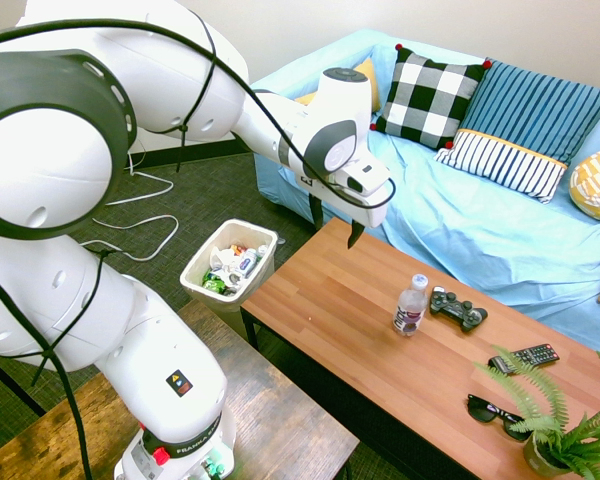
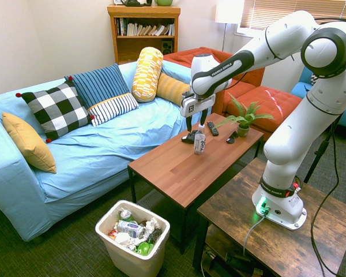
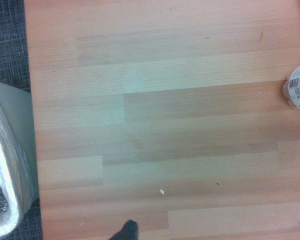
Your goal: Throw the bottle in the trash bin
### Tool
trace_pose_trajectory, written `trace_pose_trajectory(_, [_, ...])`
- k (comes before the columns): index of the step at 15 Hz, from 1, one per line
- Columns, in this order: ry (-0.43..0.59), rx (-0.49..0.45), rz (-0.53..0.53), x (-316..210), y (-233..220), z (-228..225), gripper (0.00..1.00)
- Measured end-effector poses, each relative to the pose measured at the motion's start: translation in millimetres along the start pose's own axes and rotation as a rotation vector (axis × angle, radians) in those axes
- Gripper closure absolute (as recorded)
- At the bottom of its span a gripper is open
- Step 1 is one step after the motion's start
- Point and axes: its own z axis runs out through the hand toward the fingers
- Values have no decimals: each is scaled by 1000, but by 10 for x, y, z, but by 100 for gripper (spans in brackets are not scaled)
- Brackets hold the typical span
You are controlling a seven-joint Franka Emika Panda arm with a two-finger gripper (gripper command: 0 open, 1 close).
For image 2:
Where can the row of books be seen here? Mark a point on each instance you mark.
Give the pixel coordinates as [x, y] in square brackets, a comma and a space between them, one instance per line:
[144, 29]

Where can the mustard striped bolster pillow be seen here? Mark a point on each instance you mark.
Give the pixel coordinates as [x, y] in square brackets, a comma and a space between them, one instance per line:
[171, 88]

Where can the crushed white blue can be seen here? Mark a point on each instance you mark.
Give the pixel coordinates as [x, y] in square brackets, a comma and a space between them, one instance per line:
[129, 228]

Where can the wooden window blinds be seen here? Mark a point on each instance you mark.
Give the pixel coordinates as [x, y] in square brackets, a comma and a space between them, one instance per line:
[276, 11]

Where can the green bowl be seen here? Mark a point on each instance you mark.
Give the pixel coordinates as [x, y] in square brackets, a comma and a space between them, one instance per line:
[163, 2]

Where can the black object on bookshelf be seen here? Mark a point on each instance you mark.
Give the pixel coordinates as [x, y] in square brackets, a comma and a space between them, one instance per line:
[135, 3]

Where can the white shade floor lamp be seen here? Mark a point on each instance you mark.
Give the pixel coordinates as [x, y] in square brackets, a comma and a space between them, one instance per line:
[227, 11]

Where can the black remote control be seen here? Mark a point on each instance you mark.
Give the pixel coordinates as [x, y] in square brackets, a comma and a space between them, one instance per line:
[213, 129]

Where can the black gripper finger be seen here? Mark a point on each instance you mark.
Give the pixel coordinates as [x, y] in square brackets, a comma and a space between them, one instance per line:
[188, 124]
[204, 117]

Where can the black sunglasses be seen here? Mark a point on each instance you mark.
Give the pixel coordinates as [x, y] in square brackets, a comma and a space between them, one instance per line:
[232, 138]

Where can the white navy striped pillow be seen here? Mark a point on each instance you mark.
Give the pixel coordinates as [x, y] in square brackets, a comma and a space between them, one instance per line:
[115, 108]

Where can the black white striped cushion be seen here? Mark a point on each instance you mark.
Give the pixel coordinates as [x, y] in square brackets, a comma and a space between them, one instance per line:
[314, 80]

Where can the small potted fern plant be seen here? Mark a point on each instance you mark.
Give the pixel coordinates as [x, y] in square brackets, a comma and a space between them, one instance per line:
[245, 118]

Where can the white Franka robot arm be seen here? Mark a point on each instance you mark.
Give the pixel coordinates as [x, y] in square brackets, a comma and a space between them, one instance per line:
[291, 34]

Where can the mustard yellow square pillow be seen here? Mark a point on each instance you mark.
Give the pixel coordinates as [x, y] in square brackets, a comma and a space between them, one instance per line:
[29, 144]

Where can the blue striped pillow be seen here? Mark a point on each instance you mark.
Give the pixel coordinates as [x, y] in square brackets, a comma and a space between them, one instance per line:
[99, 83]

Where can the orange ottoman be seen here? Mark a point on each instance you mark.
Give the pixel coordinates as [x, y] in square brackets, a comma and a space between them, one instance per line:
[271, 101]

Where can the orange armchair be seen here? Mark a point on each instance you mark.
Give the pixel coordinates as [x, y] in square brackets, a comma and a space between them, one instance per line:
[248, 83]

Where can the light blue sofa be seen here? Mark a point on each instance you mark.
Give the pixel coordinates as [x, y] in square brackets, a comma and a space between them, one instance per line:
[103, 150]

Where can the white plastic trash bin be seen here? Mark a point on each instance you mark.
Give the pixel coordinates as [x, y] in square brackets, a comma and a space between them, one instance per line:
[129, 259]

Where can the black tripod stand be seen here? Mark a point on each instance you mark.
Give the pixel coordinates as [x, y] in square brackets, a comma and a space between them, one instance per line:
[320, 153]

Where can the black floor vent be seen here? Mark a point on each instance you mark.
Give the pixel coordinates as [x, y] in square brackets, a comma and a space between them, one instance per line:
[151, 200]

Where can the black white checkered pillow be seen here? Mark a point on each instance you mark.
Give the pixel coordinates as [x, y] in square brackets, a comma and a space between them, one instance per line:
[57, 111]

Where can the small black speaker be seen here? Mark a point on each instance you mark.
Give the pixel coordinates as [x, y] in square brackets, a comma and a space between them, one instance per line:
[167, 47]

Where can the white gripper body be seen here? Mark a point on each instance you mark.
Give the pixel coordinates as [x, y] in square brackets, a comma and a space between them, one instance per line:
[194, 105]

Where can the green drink can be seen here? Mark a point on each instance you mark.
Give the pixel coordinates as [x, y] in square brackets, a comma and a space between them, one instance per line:
[125, 215]

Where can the crumpled white paper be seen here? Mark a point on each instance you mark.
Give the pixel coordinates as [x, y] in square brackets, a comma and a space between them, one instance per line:
[152, 226]

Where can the black game controller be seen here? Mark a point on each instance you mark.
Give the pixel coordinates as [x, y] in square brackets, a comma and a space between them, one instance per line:
[188, 138]

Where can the rustic dark wooden table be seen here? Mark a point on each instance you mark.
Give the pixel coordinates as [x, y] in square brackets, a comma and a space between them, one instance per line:
[276, 248]

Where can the reddish wooden coffee table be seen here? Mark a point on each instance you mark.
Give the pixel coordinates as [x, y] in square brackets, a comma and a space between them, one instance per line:
[187, 170]

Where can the yellow white patterned bolster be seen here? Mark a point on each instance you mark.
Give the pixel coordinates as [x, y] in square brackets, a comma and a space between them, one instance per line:
[147, 75]

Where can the clear plastic water bottle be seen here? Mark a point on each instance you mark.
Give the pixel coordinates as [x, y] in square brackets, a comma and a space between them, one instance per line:
[199, 142]

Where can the wooden bookshelf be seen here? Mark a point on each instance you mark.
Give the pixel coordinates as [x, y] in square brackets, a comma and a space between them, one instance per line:
[144, 46]

